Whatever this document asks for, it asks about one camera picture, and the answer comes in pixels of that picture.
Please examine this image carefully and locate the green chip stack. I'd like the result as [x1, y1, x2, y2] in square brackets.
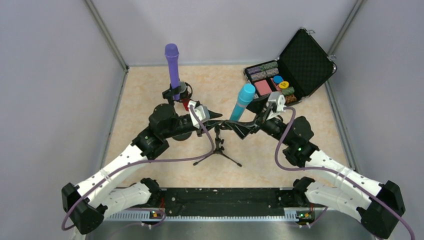
[281, 86, 295, 96]

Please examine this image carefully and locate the purple toy microphone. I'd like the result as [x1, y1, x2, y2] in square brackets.
[164, 43, 180, 89]

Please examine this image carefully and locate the black round base stand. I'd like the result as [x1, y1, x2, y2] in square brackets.
[161, 83, 193, 142]

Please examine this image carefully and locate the black tripod mic stand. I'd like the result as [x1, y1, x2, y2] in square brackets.
[192, 125, 243, 168]

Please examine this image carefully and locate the cyan toy microphone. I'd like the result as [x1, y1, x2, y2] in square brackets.
[229, 83, 256, 122]

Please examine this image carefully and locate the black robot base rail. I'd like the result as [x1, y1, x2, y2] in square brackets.
[135, 187, 318, 217]

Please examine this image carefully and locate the purple chip stack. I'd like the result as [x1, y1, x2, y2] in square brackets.
[247, 66, 263, 75]

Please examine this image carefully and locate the red playing card deck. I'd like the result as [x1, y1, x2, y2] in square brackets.
[254, 79, 272, 96]

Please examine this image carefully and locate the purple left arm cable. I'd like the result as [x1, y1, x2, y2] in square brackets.
[60, 104, 216, 233]

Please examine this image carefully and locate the red glitter microphone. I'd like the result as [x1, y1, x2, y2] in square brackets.
[181, 98, 190, 112]

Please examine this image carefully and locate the black poker chip case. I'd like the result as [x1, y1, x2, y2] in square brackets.
[243, 28, 337, 106]

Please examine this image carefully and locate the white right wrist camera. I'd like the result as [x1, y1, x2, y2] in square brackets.
[265, 91, 286, 121]

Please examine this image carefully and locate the blue round dealer chip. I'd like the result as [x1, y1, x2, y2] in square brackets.
[272, 75, 284, 85]

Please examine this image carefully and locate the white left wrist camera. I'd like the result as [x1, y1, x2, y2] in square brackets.
[187, 100, 211, 129]

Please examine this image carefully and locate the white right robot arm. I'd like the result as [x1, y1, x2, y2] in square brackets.
[222, 99, 406, 239]

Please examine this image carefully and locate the shock mount tripod stand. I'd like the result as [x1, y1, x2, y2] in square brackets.
[178, 81, 193, 103]

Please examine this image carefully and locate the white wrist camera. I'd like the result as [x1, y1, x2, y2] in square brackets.
[187, 100, 211, 129]
[265, 91, 286, 121]

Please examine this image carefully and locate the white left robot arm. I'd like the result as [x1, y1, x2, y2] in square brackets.
[61, 100, 222, 235]

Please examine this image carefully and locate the yellow round dealer chip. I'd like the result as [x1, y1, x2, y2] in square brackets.
[278, 81, 290, 90]

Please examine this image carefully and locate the orange black chip stack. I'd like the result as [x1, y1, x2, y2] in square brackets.
[284, 94, 297, 105]

